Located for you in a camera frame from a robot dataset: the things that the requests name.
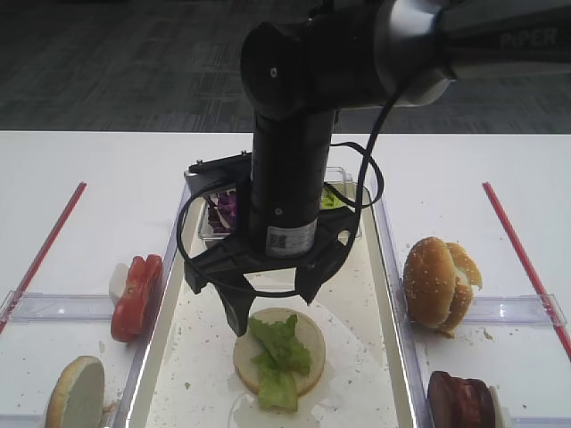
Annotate clear cross rail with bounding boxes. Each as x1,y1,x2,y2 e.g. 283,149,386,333
462,294,567,327
1,291,114,323

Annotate red tomato slices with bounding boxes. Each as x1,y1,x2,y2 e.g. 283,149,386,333
111,254,162,343

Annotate purple cabbage leaves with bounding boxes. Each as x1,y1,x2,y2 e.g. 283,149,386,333
206,190,237,234

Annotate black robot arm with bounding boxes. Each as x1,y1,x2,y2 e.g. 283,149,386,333
185,1,570,335

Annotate bottom bun slice on tray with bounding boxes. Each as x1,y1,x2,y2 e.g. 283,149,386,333
233,308,326,406

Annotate cream metal tray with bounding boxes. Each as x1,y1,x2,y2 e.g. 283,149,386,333
127,210,415,427

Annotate lettuce leaf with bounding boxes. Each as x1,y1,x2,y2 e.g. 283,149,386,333
249,315,312,412

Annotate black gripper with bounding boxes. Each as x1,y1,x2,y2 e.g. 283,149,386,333
183,207,360,337

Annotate sesame bun tops right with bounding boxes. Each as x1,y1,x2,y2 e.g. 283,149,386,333
402,237,483,338

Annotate white tomato holder block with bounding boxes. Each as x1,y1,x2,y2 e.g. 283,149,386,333
108,263,128,301

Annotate dark meat patties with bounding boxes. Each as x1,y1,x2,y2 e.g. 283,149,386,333
427,371,496,428

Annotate long clear rail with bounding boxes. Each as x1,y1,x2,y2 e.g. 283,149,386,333
372,199,433,427
112,177,193,428

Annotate clear plastic salad container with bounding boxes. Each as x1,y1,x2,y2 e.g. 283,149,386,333
197,167,355,247

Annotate right long clear rail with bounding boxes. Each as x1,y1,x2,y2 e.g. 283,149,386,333
372,199,433,427

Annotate green lettuce pile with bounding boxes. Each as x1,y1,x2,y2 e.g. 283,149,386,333
320,183,345,210

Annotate right red strip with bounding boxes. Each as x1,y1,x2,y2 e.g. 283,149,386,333
482,182,571,358

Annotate red strip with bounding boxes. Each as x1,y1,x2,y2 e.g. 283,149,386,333
0,182,87,333
482,182,571,358

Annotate left upper clear cross rail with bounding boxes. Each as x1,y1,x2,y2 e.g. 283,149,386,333
1,291,114,323

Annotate right upper clear cross rail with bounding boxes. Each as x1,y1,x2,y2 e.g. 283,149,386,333
462,294,567,327

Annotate upright bun half left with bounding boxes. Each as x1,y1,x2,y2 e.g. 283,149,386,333
45,356,105,428

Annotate white patty holder block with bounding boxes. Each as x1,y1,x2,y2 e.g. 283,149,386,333
488,386,512,428

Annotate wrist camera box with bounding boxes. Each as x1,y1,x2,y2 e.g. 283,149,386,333
184,152,252,195

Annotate left red strip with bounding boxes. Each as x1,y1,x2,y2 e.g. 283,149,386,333
0,182,87,333

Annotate left long clear rail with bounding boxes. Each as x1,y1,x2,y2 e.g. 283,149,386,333
112,177,193,428

